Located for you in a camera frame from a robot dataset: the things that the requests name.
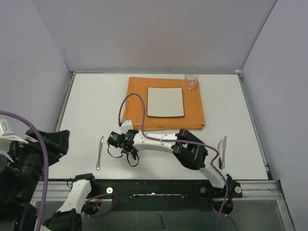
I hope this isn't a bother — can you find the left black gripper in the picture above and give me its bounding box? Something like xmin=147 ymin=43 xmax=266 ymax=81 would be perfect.
xmin=7 ymin=124 xmax=69 ymax=196

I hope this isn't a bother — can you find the white square plate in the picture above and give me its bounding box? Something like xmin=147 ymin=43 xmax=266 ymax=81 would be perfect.
xmin=147 ymin=87 xmax=185 ymax=118

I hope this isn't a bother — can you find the orange cloth placemat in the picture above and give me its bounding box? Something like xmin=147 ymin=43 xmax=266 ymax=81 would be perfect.
xmin=122 ymin=77 xmax=205 ymax=131

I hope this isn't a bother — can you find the clear drinking glass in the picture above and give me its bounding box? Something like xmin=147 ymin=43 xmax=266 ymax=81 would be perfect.
xmin=184 ymin=73 xmax=199 ymax=90

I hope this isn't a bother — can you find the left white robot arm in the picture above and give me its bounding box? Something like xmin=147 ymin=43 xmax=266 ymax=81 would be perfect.
xmin=0 ymin=130 xmax=98 ymax=231

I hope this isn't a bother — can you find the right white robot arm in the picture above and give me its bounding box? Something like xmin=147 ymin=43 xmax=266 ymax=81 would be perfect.
xmin=107 ymin=129 xmax=241 ymax=197

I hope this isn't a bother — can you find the silver butter knife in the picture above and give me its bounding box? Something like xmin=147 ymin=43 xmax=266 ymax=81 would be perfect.
xmin=96 ymin=136 xmax=104 ymax=171

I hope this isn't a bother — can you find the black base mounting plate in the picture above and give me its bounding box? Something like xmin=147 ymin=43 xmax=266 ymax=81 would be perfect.
xmin=81 ymin=180 xmax=243 ymax=215

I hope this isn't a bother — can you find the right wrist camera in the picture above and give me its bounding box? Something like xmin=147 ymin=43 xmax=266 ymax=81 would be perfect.
xmin=107 ymin=131 xmax=125 ymax=148

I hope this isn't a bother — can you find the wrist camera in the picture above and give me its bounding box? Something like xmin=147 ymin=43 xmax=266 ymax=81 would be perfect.
xmin=107 ymin=131 xmax=125 ymax=148
xmin=0 ymin=118 xmax=15 ymax=137

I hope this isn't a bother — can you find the aluminium frame rail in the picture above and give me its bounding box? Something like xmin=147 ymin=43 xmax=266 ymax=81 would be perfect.
xmin=44 ymin=179 xmax=295 ymax=231

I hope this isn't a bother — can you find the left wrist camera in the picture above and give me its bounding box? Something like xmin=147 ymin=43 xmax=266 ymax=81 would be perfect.
xmin=0 ymin=118 xmax=15 ymax=137

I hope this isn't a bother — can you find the green handled gold fork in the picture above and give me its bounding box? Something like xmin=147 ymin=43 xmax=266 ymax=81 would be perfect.
xmin=217 ymin=140 xmax=222 ymax=169

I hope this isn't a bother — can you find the green handled silver knife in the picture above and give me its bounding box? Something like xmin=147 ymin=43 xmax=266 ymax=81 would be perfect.
xmin=219 ymin=136 xmax=227 ymax=168

